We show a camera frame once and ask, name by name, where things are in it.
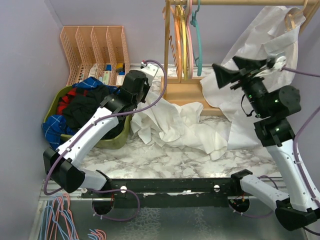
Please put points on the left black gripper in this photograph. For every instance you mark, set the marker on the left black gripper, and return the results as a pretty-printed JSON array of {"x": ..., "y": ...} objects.
[{"x": 147, "y": 87}]

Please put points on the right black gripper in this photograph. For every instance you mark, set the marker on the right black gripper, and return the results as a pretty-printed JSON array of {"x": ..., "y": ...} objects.
[{"x": 248, "y": 69}]

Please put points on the teal hanger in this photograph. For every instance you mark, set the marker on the teal hanger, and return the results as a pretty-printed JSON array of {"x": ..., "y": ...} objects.
[{"x": 198, "y": 60}]

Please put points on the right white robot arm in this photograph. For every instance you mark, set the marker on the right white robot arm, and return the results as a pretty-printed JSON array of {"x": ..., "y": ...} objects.
[{"x": 299, "y": 206}]

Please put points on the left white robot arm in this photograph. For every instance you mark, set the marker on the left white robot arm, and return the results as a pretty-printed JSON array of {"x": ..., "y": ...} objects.
[{"x": 62, "y": 165}]

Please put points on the hung white shirt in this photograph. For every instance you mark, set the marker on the hung white shirt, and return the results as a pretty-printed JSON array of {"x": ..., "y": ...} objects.
[{"x": 267, "y": 34}]

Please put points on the pink hanger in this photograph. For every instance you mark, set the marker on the pink hanger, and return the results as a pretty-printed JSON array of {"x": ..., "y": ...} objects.
[{"x": 188, "y": 13}]

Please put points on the yellow hanger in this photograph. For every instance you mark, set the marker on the yellow hanger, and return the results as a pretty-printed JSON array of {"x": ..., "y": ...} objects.
[{"x": 181, "y": 42}]

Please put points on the wooden hanger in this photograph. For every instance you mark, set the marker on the wooden hanger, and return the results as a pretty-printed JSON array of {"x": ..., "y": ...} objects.
[{"x": 289, "y": 19}]

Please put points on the orange hanger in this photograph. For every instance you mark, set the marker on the orange hanger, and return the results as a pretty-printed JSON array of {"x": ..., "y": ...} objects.
[{"x": 176, "y": 46}]

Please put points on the boxes in organizer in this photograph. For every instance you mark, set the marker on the boxes in organizer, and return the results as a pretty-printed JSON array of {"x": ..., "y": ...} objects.
[{"x": 107, "y": 76}]

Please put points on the wooden clothes rack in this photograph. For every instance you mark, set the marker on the wooden clothes rack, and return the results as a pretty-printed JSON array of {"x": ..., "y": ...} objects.
[{"x": 177, "y": 91}]

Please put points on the green laundry basket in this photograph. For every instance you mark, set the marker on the green laundry basket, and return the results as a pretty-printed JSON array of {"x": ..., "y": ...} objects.
[{"x": 112, "y": 142}]

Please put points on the peach file organizer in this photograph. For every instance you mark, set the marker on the peach file organizer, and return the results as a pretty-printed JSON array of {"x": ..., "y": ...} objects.
[{"x": 86, "y": 45}]

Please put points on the black garment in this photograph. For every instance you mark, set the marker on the black garment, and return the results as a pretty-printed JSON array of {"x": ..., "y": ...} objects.
[{"x": 82, "y": 108}]

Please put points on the red garment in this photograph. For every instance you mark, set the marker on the red garment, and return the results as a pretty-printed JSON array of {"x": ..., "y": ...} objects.
[{"x": 65, "y": 100}]

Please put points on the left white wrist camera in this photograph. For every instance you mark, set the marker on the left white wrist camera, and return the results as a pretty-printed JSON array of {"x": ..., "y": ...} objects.
[{"x": 149, "y": 69}]

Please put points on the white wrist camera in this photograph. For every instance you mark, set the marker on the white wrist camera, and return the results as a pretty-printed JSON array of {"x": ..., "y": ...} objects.
[
  {"x": 149, "y": 69},
  {"x": 276, "y": 61}
]

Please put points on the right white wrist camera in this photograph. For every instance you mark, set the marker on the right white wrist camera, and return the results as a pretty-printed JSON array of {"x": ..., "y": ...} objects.
[{"x": 276, "y": 61}]

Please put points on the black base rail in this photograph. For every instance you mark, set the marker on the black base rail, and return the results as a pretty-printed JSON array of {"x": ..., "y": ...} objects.
[{"x": 171, "y": 192}]

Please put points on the pile of wire hangers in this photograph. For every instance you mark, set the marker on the pile of wire hangers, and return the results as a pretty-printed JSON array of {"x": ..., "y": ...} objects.
[{"x": 57, "y": 219}]

